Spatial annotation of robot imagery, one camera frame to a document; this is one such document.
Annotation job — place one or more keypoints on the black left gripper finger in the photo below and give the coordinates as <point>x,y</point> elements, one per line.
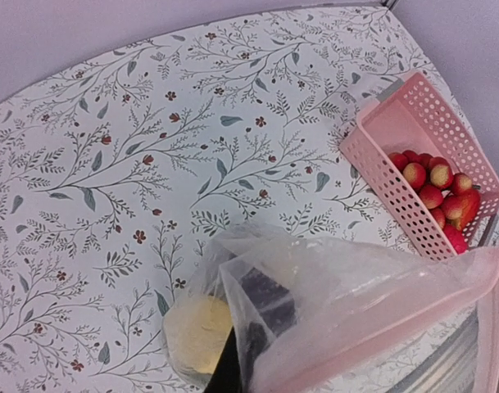
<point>227,377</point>

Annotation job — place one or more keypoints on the yellow lemon toy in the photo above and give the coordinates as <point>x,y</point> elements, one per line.
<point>196,330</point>

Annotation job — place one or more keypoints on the clear zip top bag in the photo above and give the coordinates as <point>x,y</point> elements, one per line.
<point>368,318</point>

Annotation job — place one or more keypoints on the dark purple eggplant toy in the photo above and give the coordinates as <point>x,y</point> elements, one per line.
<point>275,310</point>

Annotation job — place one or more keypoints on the red strawberry toy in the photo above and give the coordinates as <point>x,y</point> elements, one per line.
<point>456,238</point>

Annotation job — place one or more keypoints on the floral patterned tablecloth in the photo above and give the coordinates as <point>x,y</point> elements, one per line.
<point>116,173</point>

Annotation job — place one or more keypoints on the small red yellow fruit toy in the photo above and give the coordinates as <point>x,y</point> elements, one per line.
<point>431,196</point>

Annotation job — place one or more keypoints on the small red peach toy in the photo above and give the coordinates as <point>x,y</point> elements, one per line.
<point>452,207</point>

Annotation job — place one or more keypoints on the pink perforated plastic basket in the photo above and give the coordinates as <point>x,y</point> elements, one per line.
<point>411,122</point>

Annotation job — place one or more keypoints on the red yellow apple toy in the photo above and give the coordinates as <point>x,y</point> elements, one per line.
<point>441,176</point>

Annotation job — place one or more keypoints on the orange red mango toy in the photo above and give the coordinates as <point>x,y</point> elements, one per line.
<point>469,203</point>

